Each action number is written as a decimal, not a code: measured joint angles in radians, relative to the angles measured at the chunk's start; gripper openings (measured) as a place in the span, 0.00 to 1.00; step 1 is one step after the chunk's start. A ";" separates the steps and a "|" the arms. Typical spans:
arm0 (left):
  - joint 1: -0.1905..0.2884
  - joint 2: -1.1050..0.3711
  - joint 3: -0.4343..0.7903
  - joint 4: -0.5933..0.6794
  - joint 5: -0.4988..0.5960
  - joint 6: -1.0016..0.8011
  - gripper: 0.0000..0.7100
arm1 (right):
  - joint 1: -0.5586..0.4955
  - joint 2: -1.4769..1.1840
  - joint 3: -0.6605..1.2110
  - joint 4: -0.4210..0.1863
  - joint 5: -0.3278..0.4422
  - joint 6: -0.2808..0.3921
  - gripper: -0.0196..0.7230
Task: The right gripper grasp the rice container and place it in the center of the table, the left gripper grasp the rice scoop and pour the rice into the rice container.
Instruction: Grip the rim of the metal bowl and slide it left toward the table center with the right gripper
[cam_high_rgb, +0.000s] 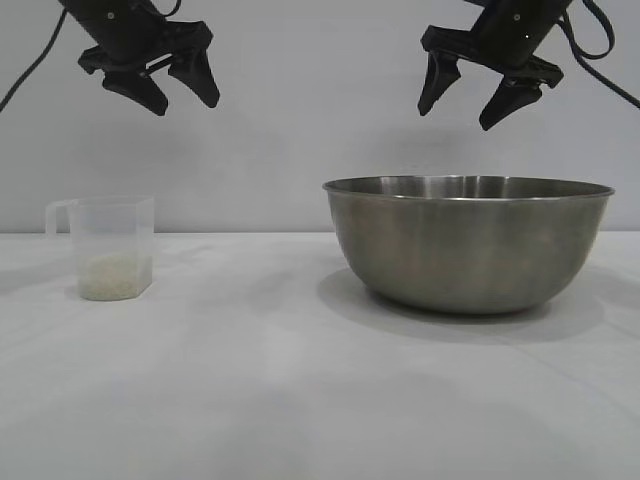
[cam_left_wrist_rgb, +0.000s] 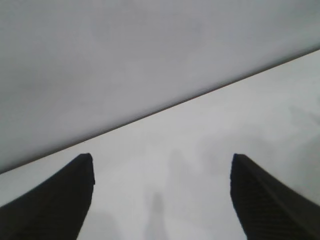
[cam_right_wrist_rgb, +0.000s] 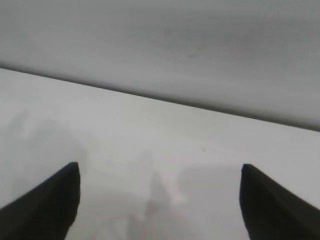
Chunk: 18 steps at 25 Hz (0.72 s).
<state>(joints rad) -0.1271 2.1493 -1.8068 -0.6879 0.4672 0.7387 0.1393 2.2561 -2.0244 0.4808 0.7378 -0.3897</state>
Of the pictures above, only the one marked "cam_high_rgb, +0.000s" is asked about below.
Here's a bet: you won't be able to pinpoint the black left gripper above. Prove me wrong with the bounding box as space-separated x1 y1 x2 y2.
57 0 221 117

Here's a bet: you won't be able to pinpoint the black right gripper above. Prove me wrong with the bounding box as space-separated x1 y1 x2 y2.
417 0 566 132

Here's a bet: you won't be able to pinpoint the translucent plastic measuring cup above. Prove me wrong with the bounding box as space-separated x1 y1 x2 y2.
45 195 155 302

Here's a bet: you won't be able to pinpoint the stainless steel mixing bowl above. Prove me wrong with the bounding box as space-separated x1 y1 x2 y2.
321 174 616 316

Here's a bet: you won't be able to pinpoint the white rice grains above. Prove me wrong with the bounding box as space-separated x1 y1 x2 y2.
78 253 153 302

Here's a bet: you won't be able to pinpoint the black left wrist camera cable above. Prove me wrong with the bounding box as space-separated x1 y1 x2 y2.
149 0 184 19

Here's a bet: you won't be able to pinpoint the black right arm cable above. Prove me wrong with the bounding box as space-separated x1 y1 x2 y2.
559 0 640 109

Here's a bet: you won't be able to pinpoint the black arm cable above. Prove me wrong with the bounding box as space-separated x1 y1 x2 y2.
0 19 69 114
559 0 640 109

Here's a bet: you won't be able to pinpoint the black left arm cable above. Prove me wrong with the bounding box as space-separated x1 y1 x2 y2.
0 19 69 114

